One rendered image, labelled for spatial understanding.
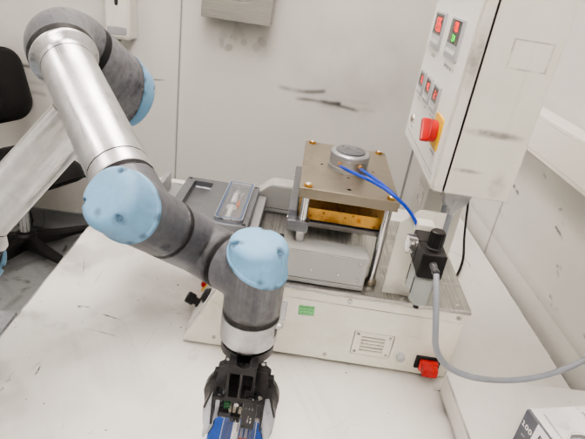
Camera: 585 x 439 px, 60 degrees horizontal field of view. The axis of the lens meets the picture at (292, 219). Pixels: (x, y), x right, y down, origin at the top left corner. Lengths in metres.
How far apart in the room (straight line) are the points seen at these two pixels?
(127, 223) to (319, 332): 0.56
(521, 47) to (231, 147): 1.94
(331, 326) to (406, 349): 0.16
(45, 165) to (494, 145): 0.74
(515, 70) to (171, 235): 0.56
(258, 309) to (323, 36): 1.96
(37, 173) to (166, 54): 1.67
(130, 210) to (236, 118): 2.05
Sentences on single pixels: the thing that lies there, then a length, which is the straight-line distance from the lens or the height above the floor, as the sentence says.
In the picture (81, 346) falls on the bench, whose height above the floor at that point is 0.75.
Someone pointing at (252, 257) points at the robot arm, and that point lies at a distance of 0.58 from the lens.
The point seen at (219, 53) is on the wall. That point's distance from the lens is 2.50.
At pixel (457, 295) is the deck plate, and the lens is 1.05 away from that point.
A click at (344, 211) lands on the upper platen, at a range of 0.95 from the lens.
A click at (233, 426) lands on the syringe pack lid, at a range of 0.90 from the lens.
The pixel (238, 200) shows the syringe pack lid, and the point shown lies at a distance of 1.06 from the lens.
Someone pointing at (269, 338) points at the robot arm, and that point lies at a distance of 0.66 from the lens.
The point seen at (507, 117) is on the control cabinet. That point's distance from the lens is 0.87.
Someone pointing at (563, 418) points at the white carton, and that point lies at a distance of 0.98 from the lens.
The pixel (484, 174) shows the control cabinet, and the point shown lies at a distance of 0.89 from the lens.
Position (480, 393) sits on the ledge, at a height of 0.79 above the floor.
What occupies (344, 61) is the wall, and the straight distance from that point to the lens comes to 2.49.
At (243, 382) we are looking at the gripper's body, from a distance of 0.71.
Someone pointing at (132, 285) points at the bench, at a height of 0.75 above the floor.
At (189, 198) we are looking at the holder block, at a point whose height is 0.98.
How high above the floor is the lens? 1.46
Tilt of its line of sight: 27 degrees down
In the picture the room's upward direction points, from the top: 9 degrees clockwise
